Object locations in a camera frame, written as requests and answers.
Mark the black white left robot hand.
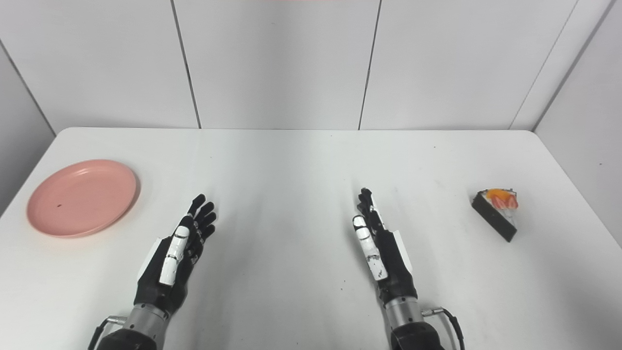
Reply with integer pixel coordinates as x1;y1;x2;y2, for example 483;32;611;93
135;193;217;315

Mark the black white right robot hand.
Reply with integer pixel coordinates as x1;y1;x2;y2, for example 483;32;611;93
352;188;419;307

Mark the cake slice with fruit topping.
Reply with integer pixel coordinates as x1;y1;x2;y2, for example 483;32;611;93
471;188;519;243

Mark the pink round plate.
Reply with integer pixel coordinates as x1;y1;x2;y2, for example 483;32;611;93
27;159;140;238

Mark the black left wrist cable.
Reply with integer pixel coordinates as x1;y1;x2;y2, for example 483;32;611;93
87;315;128;350

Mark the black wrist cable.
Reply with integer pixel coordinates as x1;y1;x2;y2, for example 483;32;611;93
421;307;466;350
87;315;128;350

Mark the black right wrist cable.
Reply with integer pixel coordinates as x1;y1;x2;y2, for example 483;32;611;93
421;307;466;350

